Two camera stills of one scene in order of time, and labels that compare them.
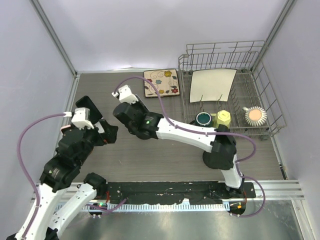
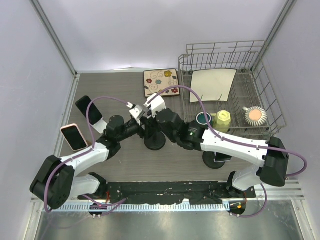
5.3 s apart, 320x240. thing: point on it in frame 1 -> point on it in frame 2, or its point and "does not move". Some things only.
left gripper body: [93, 138] -> [133, 127]
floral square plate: [166, 81] does not move
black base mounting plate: [159, 192] does not move
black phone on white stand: [85, 102] does not move
